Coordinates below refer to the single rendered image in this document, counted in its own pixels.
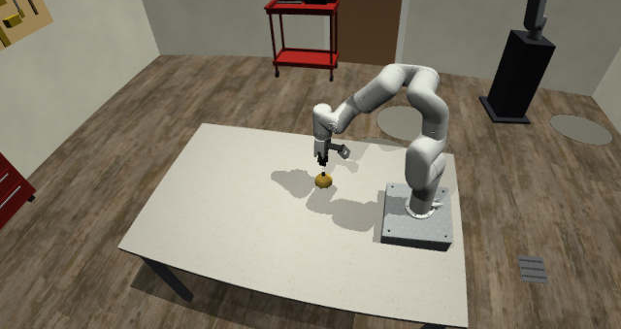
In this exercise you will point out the yellow dome bell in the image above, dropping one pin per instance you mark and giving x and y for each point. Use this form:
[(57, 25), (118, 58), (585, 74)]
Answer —
[(323, 180)]

